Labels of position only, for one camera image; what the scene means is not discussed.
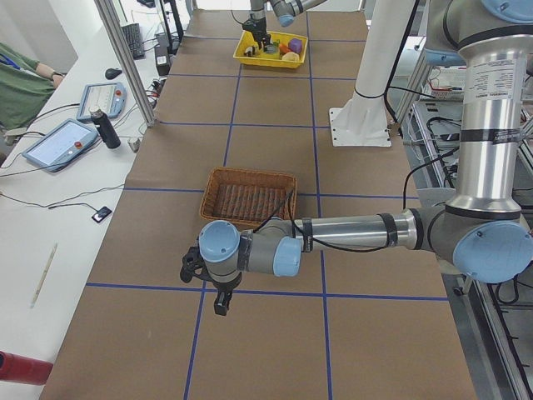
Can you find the purple foam block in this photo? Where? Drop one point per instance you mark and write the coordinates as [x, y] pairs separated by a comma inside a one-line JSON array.
[[295, 45]]

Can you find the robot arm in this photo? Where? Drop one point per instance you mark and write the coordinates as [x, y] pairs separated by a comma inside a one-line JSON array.
[[285, 11], [478, 230]]

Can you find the teach pendant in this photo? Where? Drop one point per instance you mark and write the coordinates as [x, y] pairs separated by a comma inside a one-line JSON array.
[[110, 97], [61, 146]]

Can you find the black keyboard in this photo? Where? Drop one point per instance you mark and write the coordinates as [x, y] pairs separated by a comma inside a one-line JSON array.
[[133, 37]]

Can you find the aluminium frame post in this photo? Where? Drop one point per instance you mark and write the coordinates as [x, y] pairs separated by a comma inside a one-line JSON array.
[[110, 20]]

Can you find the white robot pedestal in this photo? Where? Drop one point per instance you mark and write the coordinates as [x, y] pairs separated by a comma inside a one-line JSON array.
[[362, 121]]

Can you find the orange toy carrot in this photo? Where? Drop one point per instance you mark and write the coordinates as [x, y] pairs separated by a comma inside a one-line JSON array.
[[284, 48]]

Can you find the black smartphone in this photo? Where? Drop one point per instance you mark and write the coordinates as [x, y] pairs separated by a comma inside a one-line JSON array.
[[101, 214]]

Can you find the toy croissant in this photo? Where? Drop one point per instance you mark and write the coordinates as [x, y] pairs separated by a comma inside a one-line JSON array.
[[291, 57]]

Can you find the black computer mouse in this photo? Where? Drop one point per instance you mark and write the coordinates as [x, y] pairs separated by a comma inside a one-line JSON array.
[[112, 73]]

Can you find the toy panda figure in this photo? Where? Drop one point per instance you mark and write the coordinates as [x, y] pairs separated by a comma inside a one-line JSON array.
[[251, 52]]

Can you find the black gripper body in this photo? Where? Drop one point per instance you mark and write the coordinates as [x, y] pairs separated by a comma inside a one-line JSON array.
[[222, 288], [255, 25]]

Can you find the yellow plastic basket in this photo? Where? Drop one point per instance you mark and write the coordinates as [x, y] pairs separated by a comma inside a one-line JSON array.
[[246, 40]]

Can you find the red cylinder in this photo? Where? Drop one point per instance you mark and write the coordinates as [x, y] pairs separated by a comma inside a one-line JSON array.
[[19, 369]]

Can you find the far teach pendant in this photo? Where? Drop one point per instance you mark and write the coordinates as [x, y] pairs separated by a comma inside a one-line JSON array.
[[110, 97]]

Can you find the near teach pendant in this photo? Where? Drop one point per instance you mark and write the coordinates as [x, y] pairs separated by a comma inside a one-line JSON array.
[[61, 146]]

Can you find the brown wicker basket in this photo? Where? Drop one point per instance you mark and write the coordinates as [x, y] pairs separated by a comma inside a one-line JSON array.
[[248, 197]]

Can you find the black thermos bottle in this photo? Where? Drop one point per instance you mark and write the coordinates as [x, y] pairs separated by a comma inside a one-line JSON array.
[[104, 127]]

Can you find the person in green shirt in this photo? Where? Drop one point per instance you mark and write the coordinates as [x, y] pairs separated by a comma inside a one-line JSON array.
[[26, 86]]

